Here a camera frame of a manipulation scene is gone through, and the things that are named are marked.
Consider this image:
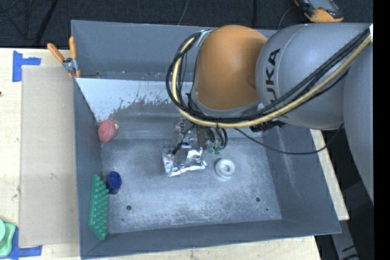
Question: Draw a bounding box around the silver foil packet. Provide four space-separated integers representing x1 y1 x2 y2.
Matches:
161 142 208 178

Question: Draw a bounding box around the grey metal bin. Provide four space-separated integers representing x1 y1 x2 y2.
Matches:
70 19 342 259

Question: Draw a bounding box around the red toy fruit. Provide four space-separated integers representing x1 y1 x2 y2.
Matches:
97 118 119 144

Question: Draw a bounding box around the blue cup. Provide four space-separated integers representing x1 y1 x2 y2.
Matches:
105 170 123 195

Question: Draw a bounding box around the green studded flat plate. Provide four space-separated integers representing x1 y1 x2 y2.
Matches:
87 174 110 241

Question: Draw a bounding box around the pale brown cardboard board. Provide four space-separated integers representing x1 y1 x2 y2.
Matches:
18 65 80 248

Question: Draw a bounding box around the pale green plastic object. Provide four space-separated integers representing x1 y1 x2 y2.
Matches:
0 218 17 257

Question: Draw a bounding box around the white ring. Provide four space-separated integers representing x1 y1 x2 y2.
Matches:
214 158 236 181

